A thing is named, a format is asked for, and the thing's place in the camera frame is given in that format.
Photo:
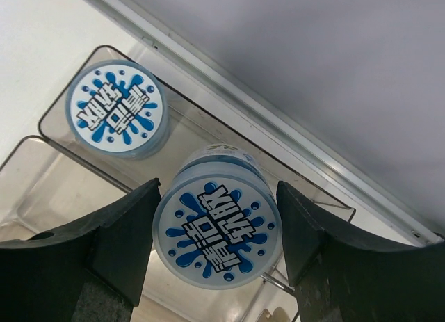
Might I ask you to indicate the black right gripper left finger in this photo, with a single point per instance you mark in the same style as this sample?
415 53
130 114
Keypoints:
91 269

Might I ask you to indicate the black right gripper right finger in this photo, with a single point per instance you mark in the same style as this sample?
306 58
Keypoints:
340 272

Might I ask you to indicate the blue slime jar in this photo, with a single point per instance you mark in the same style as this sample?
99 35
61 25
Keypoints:
119 108
217 226

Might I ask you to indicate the clear middle organizer bin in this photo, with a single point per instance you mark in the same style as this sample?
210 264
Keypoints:
41 189

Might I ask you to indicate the clear organizer bin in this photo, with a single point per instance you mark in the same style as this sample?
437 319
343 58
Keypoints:
190 128
41 189

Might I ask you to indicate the clear right organizer bin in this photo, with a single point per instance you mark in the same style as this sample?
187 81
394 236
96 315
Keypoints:
190 128

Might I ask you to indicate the aluminium table edge rail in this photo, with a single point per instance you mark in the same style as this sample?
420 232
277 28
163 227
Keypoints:
217 91

